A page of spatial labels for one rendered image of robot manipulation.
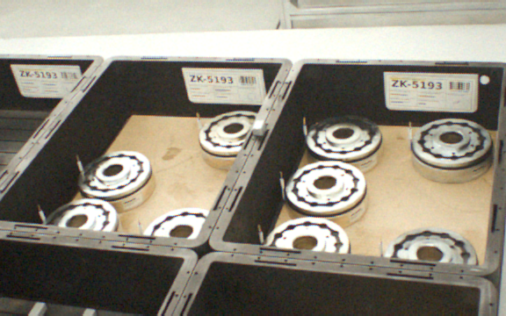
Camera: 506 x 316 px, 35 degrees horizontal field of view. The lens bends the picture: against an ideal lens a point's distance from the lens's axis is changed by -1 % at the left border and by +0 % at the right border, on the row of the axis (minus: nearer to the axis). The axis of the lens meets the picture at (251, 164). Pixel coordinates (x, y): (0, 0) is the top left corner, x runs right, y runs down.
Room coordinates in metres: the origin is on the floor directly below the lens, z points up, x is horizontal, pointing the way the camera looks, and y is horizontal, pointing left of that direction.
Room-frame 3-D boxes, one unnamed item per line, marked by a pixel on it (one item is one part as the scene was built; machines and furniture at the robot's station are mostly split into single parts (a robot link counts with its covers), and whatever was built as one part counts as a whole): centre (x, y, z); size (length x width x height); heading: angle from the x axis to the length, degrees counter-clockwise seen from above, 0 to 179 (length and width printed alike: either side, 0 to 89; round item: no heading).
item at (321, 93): (0.77, -0.15, 0.87); 0.40 x 0.30 x 0.11; 157
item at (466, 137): (0.85, -0.26, 0.86); 0.05 x 0.05 x 0.01
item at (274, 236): (0.70, -0.04, 0.86); 0.10 x 0.10 x 0.01
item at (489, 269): (0.77, -0.15, 0.92); 0.40 x 0.30 x 0.02; 157
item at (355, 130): (0.90, -0.13, 0.86); 0.05 x 0.05 x 0.01
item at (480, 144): (0.85, -0.26, 0.86); 0.10 x 0.10 x 0.01
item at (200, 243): (0.89, 0.13, 0.92); 0.40 x 0.30 x 0.02; 157
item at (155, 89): (0.89, 0.13, 0.87); 0.40 x 0.30 x 0.11; 157
